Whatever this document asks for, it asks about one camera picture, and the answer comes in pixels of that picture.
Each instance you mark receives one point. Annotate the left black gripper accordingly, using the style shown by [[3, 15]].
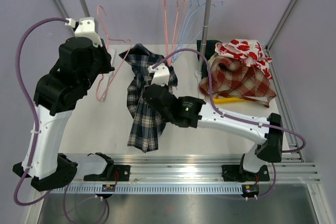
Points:
[[103, 50]]

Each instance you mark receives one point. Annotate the navy plaid skirt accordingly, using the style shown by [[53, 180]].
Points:
[[147, 124]]

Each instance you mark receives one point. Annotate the dark green plaid skirt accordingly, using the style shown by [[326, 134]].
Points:
[[210, 47]]

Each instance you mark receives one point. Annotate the red beige checked skirt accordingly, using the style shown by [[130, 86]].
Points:
[[232, 79]]

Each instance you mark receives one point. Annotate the red white floral skirt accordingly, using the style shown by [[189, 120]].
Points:
[[249, 52]]

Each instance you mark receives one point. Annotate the light blue hanger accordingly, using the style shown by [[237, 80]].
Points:
[[187, 24]]

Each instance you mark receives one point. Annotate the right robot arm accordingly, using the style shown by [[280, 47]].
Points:
[[265, 133]]

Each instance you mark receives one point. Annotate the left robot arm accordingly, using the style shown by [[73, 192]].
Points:
[[79, 63]]

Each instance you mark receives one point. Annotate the yellow plastic bin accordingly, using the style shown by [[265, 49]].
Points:
[[227, 100]]

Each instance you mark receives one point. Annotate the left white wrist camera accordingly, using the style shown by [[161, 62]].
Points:
[[88, 28]]

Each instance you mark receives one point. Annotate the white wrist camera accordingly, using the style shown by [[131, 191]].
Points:
[[88, 28], [161, 75]]

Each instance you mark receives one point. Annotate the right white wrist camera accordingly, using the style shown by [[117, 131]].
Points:
[[161, 75]]

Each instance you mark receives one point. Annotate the aluminium mounting rail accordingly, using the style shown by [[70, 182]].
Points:
[[206, 168]]

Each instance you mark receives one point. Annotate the slotted white cable duct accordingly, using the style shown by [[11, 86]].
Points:
[[151, 189]]

